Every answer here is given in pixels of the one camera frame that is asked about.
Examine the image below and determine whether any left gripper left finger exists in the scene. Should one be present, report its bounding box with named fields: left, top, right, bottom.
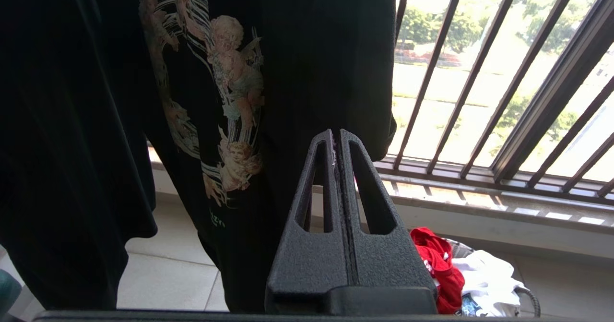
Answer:
left=265, top=129, right=356, bottom=314

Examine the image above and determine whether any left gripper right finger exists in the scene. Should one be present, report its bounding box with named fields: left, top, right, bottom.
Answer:
left=339, top=129, right=438, bottom=313

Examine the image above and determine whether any red garment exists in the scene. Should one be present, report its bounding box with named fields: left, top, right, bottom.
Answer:
left=409, top=227, right=466, bottom=315

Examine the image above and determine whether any white garment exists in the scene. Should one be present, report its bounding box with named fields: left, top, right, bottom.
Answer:
left=452, top=250, right=528, bottom=318

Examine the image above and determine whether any laundry basket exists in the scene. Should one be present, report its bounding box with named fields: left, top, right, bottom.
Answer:
left=441, top=238, right=542, bottom=318

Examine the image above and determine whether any plain black garment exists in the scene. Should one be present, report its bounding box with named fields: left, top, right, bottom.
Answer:
left=0, top=0, right=159, bottom=311

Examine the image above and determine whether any black printed t-shirt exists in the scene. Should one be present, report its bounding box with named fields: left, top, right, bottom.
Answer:
left=91, top=0, right=398, bottom=313

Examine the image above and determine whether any window security grille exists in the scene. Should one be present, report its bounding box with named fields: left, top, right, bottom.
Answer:
left=374, top=0, right=614, bottom=205

